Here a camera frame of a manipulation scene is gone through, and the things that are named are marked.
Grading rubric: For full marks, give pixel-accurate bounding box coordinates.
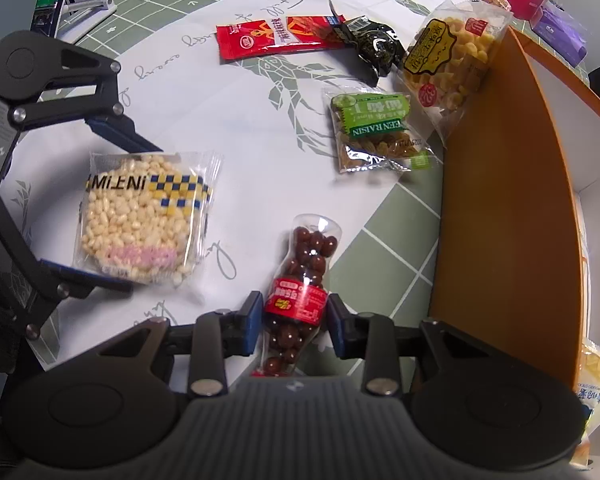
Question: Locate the white phone stand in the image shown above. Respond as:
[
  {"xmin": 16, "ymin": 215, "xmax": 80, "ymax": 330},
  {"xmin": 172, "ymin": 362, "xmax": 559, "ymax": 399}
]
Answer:
[{"xmin": 60, "ymin": 0, "xmax": 117, "ymax": 24}]

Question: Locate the purple tissue pack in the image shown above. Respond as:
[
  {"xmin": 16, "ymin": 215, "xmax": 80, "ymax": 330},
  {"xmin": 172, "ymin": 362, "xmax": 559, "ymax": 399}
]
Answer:
[{"xmin": 530, "ymin": 2, "xmax": 592, "ymax": 69}]

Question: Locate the chocolate bean bottle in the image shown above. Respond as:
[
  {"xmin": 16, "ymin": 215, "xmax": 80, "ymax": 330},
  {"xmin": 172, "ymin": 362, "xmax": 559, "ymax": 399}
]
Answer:
[{"xmin": 252, "ymin": 214, "xmax": 342, "ymax": 379}]

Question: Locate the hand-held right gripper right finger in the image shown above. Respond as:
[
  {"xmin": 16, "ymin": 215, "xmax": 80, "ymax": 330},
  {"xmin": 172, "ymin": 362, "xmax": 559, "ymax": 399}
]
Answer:
[{"xmin": 326, "ymin": 292, "xmax": 486, "ymax": 397}]

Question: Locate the orange cardboard box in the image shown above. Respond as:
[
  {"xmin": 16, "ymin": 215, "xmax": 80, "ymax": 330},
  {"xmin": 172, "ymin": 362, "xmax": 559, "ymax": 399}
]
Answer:
[{"xmin": 427, "ymin": 25, "xmax": 600, "ymax": 467}]

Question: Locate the dark green snack packet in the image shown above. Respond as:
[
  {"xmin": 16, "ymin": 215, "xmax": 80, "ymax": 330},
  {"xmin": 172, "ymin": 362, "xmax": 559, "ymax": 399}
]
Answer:
[{"xmin": 330, "ymin": 0, "xmax": 407, "ymax": 79}]

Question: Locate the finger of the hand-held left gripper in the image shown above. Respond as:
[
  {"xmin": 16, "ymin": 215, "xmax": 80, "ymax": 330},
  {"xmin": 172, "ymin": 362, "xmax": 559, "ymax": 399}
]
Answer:
[
  {"xmin": 0, "ymin": 180, "xmax": 134, "ymax": 341},
  {"xmin": 12, "ymin": 42, "xmax": 164, "ymax": 155}
]

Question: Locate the yellow waffle snack packet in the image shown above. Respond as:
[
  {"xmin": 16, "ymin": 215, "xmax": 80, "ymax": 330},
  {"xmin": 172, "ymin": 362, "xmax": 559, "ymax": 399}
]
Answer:
[{"xmin": 402, "ymin": 0, "xmax": 515, "ymax": 149}]

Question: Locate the green raisin packet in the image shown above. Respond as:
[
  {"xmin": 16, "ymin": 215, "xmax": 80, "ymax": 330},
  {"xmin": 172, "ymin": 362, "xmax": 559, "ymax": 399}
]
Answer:
[{"xmin": 322, "ymin": 87, "xmax": 439, "ymax": 174}]

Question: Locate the puffed rice cake packet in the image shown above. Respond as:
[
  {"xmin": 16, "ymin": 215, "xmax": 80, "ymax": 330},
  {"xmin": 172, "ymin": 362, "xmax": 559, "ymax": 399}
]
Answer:
[{"xmin": 74, "ymin": 151, "xmax": 225, "ymax": 289}]

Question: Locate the red snack packet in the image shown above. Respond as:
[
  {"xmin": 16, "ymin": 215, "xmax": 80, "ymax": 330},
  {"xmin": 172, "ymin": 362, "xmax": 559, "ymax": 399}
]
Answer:
[{"xmin": 216, "ymin": 14, "xmax": 349, "ymax": 65}]

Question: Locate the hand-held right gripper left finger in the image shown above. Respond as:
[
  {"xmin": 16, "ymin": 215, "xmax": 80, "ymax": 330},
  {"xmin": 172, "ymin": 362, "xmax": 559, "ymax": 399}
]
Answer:
[{"xmin": 97, "ymin": 290, "xmax": 266, "ymax": 397}]

